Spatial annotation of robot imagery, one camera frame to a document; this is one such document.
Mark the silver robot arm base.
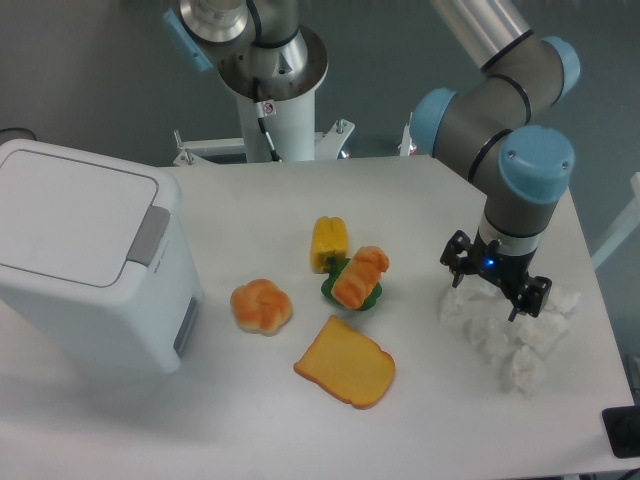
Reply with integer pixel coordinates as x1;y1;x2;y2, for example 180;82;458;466
163;1;328;101

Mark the yellow bell pepper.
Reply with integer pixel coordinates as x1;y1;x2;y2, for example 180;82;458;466
310;216;349;273

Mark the white trash can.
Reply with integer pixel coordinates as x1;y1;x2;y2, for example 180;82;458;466
1;139;203;373

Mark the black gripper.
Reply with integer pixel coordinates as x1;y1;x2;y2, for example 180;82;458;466
440;230;552;322

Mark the black cable on pedestal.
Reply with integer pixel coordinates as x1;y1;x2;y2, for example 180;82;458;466
252;77;282;163

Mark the braided bread loaf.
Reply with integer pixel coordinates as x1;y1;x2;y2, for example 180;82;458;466
331;246;390;310

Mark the white mounting pedestal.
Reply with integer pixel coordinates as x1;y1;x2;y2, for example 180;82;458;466
174;92;355;165

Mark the grey trash can lid button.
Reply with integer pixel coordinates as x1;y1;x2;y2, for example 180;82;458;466
126;205;170;267

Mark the round knotted bread roll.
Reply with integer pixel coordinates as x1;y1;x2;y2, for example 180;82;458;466
230;279;292;336

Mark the black device at edge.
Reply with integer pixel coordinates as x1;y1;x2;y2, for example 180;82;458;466
601;405;640;459

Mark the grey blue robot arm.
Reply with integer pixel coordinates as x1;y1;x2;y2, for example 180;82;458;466
409;1;581;317

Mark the toast bread slice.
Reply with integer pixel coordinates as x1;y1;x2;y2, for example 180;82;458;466
294;315;396;409

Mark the crumpled white tissue paper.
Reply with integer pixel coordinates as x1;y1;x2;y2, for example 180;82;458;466
438;277;581;397

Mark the green bell pepper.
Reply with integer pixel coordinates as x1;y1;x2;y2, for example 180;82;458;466
321;258;383;311

